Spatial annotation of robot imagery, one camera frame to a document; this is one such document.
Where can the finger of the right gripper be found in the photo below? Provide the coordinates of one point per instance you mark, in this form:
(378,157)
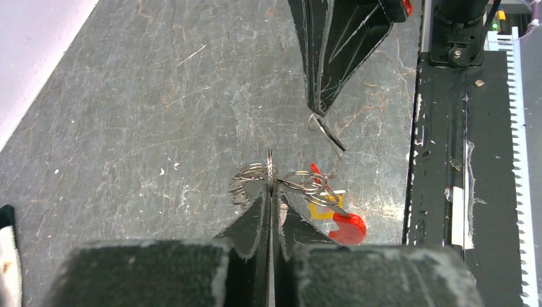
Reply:
(353,30)
(312,20)

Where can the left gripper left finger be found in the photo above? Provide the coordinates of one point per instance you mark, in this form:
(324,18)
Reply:
(247,282)

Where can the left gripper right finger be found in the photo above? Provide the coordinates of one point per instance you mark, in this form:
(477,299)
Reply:
(292,238)

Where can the yellow key tag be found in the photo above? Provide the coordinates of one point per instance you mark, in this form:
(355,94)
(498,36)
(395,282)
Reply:
(321,213)

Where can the large metal keyring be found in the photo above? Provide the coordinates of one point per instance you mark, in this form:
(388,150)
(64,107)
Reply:
(312,185)

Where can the red key tag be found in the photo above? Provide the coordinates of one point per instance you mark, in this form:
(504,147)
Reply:
(351,231)

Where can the key with black tag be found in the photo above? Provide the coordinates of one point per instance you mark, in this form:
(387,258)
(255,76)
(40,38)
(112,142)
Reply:
(315,123)

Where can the black white checkered cloth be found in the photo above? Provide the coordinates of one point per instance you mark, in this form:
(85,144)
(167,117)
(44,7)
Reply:
(11,277)

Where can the blue slotted cable duct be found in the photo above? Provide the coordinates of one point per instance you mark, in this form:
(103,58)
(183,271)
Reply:
(511,45)

